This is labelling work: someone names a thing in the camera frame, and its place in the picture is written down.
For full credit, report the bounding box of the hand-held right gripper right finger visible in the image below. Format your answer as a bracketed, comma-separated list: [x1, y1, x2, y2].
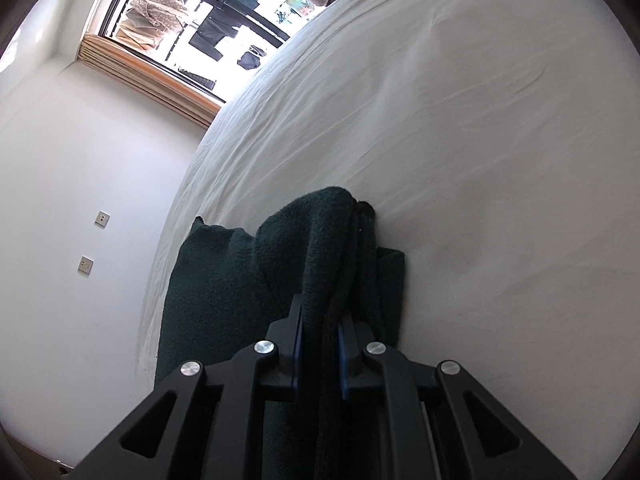
[338, 315, 578, 480]

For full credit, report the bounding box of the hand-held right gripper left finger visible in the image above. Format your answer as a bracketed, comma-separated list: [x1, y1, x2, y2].
[69, 294, 304, 480]

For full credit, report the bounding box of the dark green knit sweater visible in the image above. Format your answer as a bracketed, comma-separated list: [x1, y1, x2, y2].
[154, 186, 407, 480]

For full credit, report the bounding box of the bed with white sheet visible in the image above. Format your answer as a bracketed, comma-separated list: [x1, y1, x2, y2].
[134, 0, 640, 480]

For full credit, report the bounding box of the small hanging grey garment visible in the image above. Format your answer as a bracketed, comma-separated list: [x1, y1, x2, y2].
[236, 45, 267, 71]

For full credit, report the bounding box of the orange folded curtain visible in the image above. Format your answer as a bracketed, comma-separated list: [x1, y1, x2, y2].
[77, 33, 224, 129]

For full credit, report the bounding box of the hanging dark garment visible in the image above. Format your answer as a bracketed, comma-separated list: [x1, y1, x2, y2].
[187, 7, 239, 62]

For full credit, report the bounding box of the hanging patterned beige shirt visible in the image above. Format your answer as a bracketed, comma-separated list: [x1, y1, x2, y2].
[115, 0, 186, 54]

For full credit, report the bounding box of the balcony window with black frame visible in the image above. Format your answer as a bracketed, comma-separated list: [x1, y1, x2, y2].
[97, 0, 323, 107]

